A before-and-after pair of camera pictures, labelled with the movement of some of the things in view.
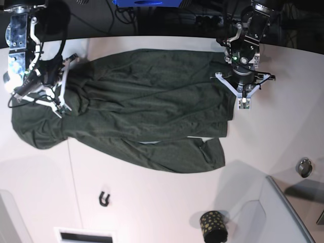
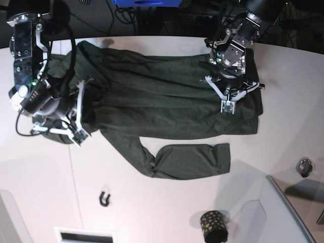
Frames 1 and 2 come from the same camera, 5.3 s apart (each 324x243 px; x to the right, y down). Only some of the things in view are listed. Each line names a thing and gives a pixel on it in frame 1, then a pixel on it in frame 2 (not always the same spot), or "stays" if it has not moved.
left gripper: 45,85 -> 58,115
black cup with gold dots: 213,227 stays
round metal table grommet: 304,167 stays
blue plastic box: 125,3 stays
